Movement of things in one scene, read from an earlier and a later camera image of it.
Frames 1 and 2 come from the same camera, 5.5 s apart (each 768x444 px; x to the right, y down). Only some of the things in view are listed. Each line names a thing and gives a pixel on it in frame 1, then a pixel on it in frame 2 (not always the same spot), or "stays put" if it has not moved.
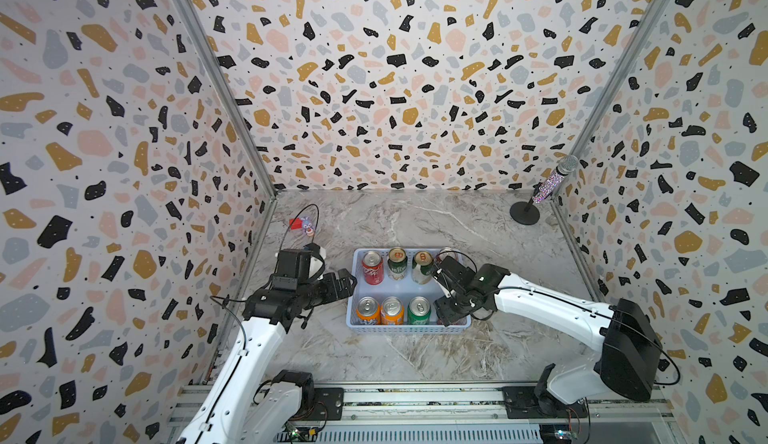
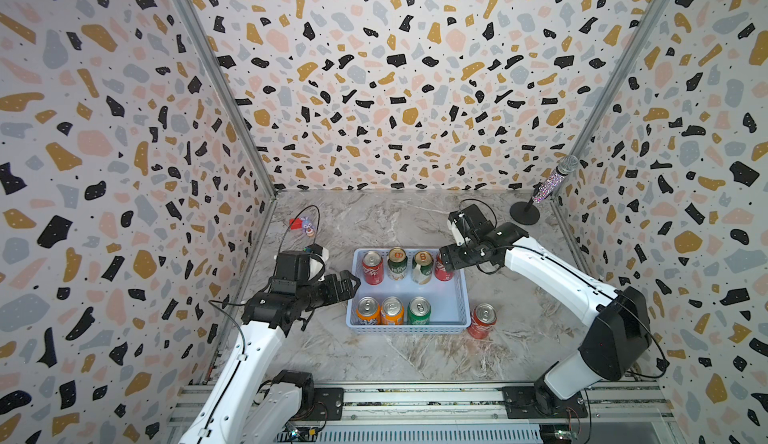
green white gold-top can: x=423 y=267 stays put
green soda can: x=419 y=311 stays put
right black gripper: x=441 y=310 to x=448 y=254
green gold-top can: x=397 y=263 stays put
